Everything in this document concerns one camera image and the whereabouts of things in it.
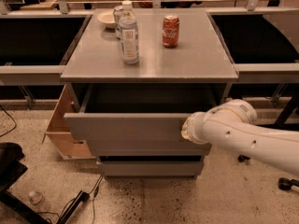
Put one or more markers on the padded gripper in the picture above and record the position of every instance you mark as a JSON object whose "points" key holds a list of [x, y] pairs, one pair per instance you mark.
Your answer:
{"points": [[192, 129]]}

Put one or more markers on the grey top drawer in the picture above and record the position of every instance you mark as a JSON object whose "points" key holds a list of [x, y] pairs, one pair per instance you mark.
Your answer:
{"points": [[138, 112]]}

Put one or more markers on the grey drawer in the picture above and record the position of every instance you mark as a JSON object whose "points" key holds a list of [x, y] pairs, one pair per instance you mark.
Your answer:
{"points": [[138, 112], [147, 148], [145, 169]]}

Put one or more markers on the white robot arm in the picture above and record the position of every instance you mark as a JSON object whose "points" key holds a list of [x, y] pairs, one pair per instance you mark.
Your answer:
{"points": [[231, 126]]}

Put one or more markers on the grey drawer cabinet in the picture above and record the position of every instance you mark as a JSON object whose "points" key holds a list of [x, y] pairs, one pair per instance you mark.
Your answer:
{"points": [[199, 58]]}

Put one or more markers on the grey middle drawer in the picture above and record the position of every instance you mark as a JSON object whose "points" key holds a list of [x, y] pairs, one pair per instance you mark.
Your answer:
{"points": [[147, 148]]}

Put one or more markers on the grey bottom drawer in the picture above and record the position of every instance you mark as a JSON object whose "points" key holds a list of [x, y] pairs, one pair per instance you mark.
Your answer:
{"points": [[145, 169]]}

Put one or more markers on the black caster wheel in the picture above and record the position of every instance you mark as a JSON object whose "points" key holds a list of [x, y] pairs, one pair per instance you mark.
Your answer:
{"points": [[286, 184]]}

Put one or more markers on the red cola can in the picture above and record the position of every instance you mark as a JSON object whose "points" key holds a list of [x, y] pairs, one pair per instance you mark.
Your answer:
{"points": [[170, 30]]}

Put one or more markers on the clear plastic water bottle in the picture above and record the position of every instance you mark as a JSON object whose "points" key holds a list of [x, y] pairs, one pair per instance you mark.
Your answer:
{"points": [[129, 34]]}

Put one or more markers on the black power strip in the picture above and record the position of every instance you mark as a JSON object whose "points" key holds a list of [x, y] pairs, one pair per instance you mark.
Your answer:
{"points": [[72, 205]]}

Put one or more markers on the wooden side box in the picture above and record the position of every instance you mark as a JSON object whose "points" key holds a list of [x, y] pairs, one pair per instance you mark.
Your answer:
{"points": [[59, 134]]}

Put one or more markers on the white bowl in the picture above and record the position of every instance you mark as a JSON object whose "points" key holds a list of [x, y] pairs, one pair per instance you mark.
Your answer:
{"points": [[107, 19]]}

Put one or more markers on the plastic bottle on floor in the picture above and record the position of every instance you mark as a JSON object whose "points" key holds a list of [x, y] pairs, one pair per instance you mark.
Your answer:
{"points": [[38, 201]]}

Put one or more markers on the black chair base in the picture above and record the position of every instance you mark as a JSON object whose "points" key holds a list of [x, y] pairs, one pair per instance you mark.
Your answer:
{"points": [[10, 171]]}

